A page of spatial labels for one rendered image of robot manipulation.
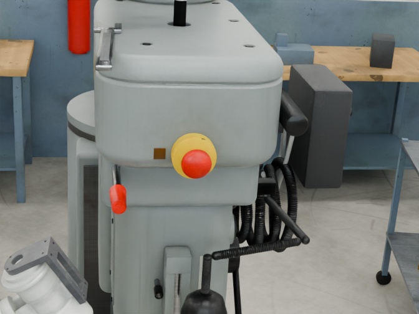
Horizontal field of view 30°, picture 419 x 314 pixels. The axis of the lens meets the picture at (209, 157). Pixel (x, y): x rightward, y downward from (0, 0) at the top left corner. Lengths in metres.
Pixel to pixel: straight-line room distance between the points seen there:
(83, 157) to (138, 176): 0.53
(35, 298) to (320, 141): 0.77
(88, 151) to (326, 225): 3.38
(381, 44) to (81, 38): 1.99
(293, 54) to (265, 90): 4.02
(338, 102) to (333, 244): 3.23
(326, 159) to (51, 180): 3.96
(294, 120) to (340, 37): 4.71
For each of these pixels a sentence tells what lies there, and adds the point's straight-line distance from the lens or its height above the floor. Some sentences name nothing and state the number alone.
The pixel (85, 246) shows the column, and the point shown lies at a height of 1.31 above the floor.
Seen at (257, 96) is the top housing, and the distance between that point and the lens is 1.05.
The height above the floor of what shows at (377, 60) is 0.93.
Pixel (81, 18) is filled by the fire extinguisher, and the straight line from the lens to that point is 5.36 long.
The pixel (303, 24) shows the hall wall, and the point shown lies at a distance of 5.71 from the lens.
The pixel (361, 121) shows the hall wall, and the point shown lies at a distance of 6.05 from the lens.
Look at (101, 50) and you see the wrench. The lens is 1.02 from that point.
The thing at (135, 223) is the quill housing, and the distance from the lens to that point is 1.25.
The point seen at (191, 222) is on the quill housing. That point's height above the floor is 1.59.
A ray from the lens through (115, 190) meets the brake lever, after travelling 1.06.
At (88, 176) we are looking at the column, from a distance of 1.70.
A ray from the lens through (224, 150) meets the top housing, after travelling 1.07.
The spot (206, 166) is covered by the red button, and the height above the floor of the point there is 1.76.
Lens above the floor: 2.14
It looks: 21 degrees down
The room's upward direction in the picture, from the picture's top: 3 degrees clockwise
